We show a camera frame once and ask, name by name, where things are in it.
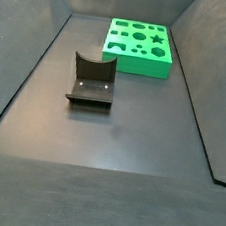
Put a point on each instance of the black curved holder stand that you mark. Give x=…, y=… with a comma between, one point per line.
x=94, y=80

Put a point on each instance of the green shape sorter box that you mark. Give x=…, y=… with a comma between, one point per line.
x=139, y=47

